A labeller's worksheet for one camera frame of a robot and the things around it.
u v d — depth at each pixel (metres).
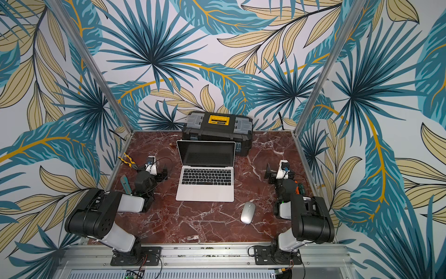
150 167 0.78
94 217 0.45
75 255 0.80
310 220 0.45
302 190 0.92
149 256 0.72
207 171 1.00
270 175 0.81
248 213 0.86
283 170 0.75
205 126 1.00
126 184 0.94
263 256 0.73
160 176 0.83
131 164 1.00
